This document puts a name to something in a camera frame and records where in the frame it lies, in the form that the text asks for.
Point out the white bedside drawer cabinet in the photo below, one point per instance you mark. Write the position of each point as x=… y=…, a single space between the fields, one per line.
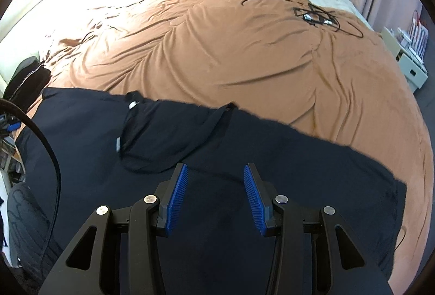
x=411 y=67

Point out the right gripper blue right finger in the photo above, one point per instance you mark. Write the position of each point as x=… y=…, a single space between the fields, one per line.
x=262 y=207

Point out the grey cushion with print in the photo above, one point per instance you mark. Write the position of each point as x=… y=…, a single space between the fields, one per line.
x=28 y=229

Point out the orange-brown bed blanket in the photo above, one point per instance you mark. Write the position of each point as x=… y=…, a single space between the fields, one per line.
x=321 y=70

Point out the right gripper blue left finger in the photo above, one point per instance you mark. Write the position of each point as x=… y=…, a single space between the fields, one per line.
x=171 y=195

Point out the black pants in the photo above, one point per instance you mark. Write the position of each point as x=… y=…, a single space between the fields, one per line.
x=116 y=149

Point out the stack of folded black clothes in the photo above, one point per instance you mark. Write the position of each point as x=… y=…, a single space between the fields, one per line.
x=27 y=82

